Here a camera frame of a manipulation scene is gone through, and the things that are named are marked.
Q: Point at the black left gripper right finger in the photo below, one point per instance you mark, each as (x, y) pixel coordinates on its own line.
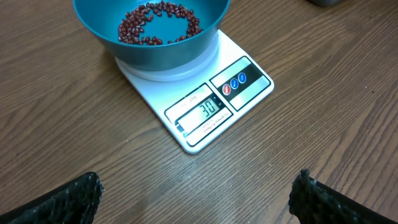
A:
(313, 202)

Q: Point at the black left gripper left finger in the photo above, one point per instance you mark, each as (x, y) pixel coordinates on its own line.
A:
(76, 201)

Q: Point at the white digital kitchen scale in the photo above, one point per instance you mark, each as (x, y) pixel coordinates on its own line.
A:
(200, 100)

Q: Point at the red beans in bowl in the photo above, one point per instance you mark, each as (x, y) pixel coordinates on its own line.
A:
(131, 29)

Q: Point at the blue metal bowl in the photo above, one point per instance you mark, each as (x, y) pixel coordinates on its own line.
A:
(102, 17)

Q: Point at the clear plastic container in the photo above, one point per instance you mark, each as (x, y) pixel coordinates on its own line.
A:
(324, 3)

